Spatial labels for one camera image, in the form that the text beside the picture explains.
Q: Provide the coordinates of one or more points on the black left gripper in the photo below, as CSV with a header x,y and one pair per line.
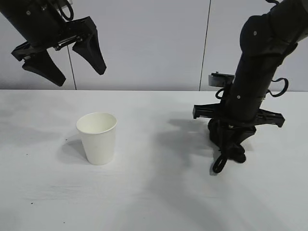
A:
x,y
36,26

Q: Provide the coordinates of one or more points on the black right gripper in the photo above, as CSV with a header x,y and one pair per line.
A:
x,y
243,106

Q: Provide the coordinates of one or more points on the black cloth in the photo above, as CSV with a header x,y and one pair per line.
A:
x,y
237,154

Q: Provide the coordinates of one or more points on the white paper cup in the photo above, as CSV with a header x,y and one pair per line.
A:
x,y
98,144

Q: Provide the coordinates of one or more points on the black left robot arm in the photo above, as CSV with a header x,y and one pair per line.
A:
x,y
7,3

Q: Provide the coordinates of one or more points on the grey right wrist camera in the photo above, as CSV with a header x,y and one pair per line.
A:
x,y
220,80

